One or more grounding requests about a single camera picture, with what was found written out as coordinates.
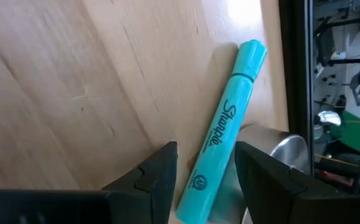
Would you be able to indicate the teal Sharpie highlighter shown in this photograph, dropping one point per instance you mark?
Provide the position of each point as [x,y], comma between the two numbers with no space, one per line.
[223,130]

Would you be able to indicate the black floor fan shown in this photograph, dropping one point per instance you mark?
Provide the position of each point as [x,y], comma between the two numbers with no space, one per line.
[329,117]

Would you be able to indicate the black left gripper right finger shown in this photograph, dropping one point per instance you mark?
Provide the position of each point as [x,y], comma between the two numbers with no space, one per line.
[291,202]

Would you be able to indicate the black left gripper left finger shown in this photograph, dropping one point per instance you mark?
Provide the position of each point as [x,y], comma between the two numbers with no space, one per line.
[74,207]

